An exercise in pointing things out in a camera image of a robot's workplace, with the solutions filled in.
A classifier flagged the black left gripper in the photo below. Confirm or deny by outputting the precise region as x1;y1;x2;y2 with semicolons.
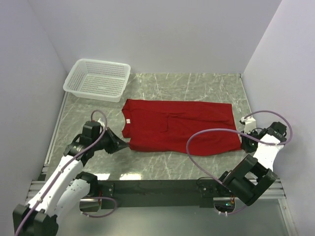
92;127;129;154

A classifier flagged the red t shirt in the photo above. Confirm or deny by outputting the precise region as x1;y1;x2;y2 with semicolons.
122;99;241;156

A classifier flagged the white plastic basket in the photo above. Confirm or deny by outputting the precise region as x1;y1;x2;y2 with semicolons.
63;59;131;103

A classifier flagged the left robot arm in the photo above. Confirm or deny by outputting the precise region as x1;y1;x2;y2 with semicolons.
13;120;129;236

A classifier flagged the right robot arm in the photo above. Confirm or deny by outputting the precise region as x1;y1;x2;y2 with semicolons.
216;122;286;206

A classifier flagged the black base beam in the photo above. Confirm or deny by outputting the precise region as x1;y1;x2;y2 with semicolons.
98;178;232;208

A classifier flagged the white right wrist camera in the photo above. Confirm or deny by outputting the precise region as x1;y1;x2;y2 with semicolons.
240;116;257;134

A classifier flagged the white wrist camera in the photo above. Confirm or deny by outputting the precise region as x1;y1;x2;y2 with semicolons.
97;118;107;129
240;116;257;134

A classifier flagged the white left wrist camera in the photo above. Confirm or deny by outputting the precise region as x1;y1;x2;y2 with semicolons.
97;118;107;129

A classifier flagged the aluminium frame rail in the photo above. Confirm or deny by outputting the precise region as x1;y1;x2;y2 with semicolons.
25;92;68;203

